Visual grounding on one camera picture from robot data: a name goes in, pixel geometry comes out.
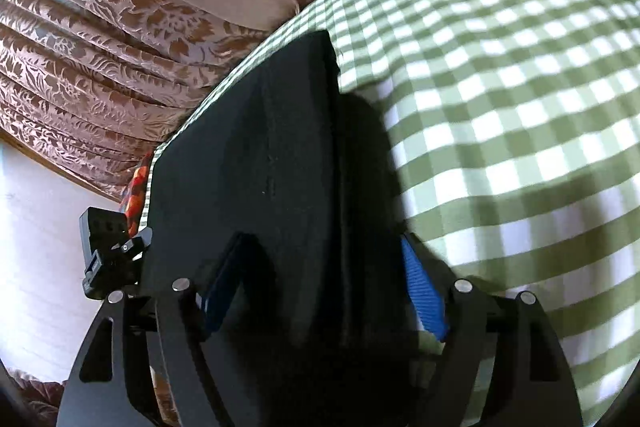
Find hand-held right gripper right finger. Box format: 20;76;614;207
401;233;585;427

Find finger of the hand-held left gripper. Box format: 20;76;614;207
119;227;154;261

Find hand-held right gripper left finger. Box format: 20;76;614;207
56;231;253;427

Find black pants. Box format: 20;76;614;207
134;29;453;427

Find colourful striped cloth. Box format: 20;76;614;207
120;151;154;239

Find brown floral curtain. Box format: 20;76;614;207
0;0;401;204

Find brown cloth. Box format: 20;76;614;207
7;366;68;427

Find green checked bed sheet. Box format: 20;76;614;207
149;0;640;427

